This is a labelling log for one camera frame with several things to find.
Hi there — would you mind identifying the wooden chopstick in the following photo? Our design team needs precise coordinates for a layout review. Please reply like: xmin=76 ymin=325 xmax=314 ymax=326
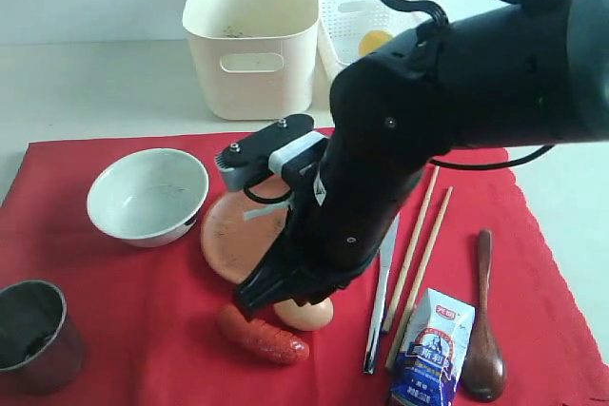
xmin=384 ymin=186 xmax=454 ymax=372
xmin=382 ymin=165 xmax=439 ymax=334

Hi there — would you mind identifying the pale green ceramic bowl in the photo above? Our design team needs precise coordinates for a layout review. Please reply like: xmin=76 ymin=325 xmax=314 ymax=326
xmin=87 ymin=148 xmax=209 ymax=248

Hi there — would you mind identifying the brown wooden plate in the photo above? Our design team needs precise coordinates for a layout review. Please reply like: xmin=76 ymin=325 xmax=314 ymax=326
xmin=201 ymin=191 xmax=287 ymax=284

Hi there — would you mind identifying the brown egg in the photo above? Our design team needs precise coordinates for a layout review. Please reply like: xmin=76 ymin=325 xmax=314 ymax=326
xmin=273 ymin=298 xmax=334 ymax=331

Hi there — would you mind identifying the silver table knife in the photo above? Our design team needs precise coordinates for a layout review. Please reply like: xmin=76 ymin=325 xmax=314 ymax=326
xmin=363 ymin=214 xmax=400 ymax=375

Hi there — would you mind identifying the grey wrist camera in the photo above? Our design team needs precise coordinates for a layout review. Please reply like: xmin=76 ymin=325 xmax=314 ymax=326
xmin=215 ymin=114 xmax=328 ymax=191

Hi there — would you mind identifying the cream plastic bin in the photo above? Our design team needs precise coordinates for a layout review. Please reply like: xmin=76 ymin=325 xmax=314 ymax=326
xmin=182 ymin=0 xmax=319 ymax=121

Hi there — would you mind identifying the right wooden chopstick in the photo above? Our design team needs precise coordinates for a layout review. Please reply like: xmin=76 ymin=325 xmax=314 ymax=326
xmin=384 ymin=186 xmax=454 ymax=372

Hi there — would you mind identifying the red table cloth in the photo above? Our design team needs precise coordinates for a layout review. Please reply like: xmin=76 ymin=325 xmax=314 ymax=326
xmin=1 ymin=133 xmax=608 ymax=405

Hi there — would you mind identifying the yellow lemon with sticker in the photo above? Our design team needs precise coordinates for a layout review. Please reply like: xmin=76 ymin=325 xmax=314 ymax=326
xmin=358 ymin=30 xmax=393 ymax=57

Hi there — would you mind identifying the white perforated plastic basket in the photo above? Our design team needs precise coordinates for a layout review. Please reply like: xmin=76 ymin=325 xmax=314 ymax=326
xmin=318 ymin=0 xmax=424 ymax=82

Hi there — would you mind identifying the stainless steel cup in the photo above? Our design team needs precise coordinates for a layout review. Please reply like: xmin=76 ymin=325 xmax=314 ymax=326
xmin=1 ymin=280 xmax=85 ymax=396

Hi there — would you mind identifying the dark wooden spoon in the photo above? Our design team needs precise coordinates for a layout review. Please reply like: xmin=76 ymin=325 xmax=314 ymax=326
xmin=461 ymin=229 xmax=507 ymax=402

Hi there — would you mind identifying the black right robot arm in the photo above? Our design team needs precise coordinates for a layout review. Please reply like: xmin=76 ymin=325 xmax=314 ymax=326
xmin=233 ymin=0 xmax=608 ymax=317

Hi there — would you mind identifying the red sausage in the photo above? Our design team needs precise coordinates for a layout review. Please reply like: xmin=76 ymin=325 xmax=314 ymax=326
xmin=217 ymin=304 xmax=310 ymax=365

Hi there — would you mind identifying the left wooden chopstick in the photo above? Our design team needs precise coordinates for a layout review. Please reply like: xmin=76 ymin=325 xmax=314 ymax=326
xmin=382 ymin=165 xmax=439 ymax=334

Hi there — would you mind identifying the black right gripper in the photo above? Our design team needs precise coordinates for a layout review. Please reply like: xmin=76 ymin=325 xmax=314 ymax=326
xmin=233 ymin=132 xmax=428 ymax=320

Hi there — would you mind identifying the blue white milk carton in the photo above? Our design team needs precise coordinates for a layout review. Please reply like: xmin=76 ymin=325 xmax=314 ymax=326
xmin=386 ymin=288 xmax=475 ymax=406

